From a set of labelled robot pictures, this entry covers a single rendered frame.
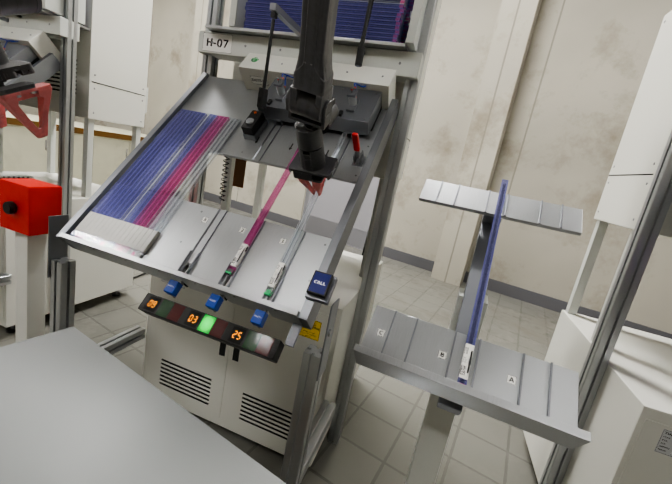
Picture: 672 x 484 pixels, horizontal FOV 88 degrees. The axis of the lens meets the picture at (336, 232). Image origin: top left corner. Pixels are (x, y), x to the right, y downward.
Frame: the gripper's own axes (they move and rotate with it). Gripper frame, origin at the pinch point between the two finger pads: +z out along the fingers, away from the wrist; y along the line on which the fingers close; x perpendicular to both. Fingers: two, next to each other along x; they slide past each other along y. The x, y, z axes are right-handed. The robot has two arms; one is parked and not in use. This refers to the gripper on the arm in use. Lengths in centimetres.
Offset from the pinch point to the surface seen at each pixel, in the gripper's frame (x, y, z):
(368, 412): 22, -22, 107
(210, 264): 25.6, 16.8, 4.1
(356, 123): -21.5, -3.6, -6.4
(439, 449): 40, -42, 32
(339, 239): 12.0, -10.2, 1.1
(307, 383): 39.8, -11.9, 16.6
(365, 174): -8.2, -10.2, -1.1
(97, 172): -148, 374, 211
